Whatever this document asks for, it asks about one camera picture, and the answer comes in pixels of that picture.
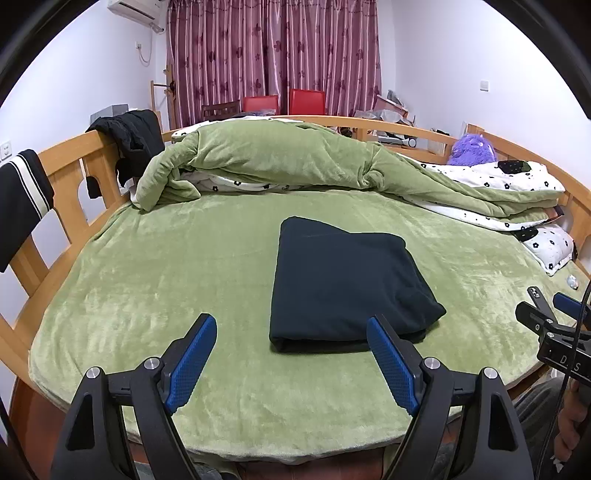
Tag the white wall sockets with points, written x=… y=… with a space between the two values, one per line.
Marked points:
x=5 y=151

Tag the white air conditioner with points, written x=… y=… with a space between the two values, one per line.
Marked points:
x=134 y=10

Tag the green plush bed sheet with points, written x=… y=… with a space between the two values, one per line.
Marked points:
x=161 y=300

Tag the green quilt with floral lining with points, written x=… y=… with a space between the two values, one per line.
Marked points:
x=277 y=147

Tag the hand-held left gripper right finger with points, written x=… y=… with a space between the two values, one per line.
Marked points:
x=392 y=364

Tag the small white object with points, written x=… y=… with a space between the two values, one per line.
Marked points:
x=572 y=281

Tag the black garment with white stripes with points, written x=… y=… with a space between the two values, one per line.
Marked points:
x=23 y=203

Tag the person's grey trousers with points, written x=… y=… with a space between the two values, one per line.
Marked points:
x=535 y=406

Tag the black jacket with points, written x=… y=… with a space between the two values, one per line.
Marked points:
x=134 y=134

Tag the wooden rack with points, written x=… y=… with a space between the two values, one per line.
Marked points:
x=171 y=99

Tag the dark wooden chair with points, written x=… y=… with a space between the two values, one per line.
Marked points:
x=220 y=110

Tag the red chair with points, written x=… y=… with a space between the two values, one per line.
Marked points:
x=307 y=100
x=261 y=104

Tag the person's right hand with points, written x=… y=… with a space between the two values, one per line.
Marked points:
x=577 y=424

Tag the white floral pillow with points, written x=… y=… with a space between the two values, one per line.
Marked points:
x=549 y=249

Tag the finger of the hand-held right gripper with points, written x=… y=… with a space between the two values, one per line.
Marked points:
x=538 y=321
x=568 y=307

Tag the purple plush toy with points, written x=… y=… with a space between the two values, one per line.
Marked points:
x=473 y=150

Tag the maroon floral curtain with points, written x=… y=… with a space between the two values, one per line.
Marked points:
x=277 y=50

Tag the black sweatshirt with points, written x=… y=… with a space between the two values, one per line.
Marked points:
x=346 y=286

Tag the open cardboard box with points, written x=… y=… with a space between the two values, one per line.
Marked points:
x=385 y=108

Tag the grey box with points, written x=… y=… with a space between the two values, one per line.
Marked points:
x=108 y=112

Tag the wooden bed frame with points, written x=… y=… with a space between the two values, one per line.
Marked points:
x=64 y=157

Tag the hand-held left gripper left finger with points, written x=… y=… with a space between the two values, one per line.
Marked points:
x=194 y=364

